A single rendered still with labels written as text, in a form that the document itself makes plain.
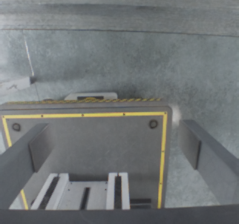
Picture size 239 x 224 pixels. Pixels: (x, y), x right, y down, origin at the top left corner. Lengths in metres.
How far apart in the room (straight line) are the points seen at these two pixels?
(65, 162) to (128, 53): 0.62
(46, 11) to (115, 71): 0.76
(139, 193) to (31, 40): 0.95
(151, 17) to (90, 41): 0.77
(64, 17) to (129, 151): 0.60
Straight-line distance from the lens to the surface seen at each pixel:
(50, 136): 0.17
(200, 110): 1.09
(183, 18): 0.20
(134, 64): 0.93
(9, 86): 0.82
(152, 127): 0.67
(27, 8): 0.20
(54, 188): 0.76
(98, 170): 0.77
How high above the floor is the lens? 0.93
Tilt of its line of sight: 74 degrees down
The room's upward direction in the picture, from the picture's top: 179 degrees clockwise
